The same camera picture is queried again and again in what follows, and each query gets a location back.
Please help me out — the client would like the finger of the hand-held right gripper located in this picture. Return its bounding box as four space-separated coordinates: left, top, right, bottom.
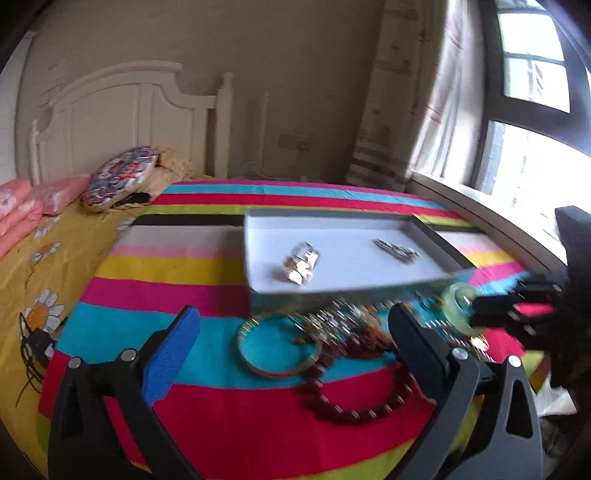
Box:
475 307 561 352
471 272 568 317

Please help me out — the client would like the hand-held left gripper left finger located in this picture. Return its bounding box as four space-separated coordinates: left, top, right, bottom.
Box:
47 305 204 480

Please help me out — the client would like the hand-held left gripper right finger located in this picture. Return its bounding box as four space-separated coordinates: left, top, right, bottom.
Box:
388 302 544 480

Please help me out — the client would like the green jade bangle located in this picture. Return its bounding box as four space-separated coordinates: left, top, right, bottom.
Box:
441 284 481 335

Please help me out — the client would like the pile of mixed jewelry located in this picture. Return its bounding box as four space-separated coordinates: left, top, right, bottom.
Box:
288 298 490 356

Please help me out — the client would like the gold bangle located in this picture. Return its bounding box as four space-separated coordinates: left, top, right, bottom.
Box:
238 314 323 379

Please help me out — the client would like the silver chain necklace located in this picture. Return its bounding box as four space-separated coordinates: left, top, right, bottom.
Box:
373 239 421 265

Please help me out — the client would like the red bead bracelet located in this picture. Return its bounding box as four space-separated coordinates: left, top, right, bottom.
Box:
295 332 437 426

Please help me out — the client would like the light blue jewelry box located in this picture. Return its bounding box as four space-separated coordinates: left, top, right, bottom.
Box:
243 208 476 317

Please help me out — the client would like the white window sill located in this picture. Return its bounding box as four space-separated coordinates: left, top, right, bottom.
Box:
409 168 568 278

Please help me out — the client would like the striped colourful blanket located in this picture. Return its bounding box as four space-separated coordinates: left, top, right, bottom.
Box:
37 180 555 480

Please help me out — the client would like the yellow floral bedsheet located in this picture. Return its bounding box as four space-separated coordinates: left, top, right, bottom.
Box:
0 185 139 462

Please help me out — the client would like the dark framed window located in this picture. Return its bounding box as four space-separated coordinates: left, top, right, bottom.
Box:
471 0 591 241

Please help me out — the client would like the round patterned cushion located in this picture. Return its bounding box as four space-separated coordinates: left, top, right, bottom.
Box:
82 146 160 213

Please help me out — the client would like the cream ruffled blanket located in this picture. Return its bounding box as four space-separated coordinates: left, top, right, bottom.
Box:
139 148 218 197

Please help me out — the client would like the pink pillow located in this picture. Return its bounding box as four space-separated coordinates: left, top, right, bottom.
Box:
0 180 44 259
30 174 92 215

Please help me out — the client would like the beige curtain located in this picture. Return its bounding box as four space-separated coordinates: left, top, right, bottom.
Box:
346 0 485 192

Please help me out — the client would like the white wooden headboard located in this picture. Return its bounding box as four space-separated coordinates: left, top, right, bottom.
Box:
30 62 234 185

